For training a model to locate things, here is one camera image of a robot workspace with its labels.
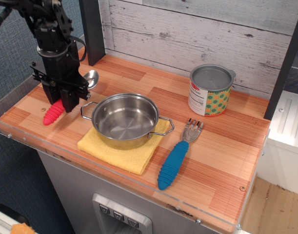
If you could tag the yellow folded cloth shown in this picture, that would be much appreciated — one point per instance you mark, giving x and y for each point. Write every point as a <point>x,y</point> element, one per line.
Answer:
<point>132,160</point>

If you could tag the silver dispenser button panel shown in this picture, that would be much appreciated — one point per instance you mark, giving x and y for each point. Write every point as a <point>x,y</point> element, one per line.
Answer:
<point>114,218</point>

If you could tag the dark grey post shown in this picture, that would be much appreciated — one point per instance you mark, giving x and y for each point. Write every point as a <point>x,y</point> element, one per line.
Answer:
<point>92,27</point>
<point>283,75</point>

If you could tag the dark grey left post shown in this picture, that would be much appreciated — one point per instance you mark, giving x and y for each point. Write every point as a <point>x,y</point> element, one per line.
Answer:
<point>92,27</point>

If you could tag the orange object bottom left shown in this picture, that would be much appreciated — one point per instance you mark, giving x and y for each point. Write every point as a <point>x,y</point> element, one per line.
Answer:
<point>22,228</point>

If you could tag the silver steel pan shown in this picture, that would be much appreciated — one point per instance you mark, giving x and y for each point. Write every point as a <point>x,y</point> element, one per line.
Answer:
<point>126,120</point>

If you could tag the blue handled metal fork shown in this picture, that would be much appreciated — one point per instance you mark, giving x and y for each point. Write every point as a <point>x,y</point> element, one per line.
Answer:
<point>172,164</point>

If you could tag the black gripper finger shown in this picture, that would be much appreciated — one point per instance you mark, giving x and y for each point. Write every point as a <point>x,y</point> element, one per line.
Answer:
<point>52,93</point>
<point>69,100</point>

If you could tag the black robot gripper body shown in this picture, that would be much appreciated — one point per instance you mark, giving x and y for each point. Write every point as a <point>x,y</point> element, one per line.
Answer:
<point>62,72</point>

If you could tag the white cabinet at right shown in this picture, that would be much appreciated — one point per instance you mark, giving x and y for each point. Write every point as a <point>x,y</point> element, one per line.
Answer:
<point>278,163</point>

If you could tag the toy food can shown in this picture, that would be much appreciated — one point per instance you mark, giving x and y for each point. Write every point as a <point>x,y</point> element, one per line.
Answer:
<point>210,88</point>

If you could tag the grey toy kitchen cabinet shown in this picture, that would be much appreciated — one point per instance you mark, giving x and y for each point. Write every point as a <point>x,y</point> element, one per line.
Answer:
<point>75,184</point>

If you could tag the dark grey right post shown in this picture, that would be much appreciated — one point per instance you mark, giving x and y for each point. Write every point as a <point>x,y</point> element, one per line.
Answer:
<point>283,75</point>

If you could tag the red handled metal spoon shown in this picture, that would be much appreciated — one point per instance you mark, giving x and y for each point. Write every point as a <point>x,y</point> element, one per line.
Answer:
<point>55,111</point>

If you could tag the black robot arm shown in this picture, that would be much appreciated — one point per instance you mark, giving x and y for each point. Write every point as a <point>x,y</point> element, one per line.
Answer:
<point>48,23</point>

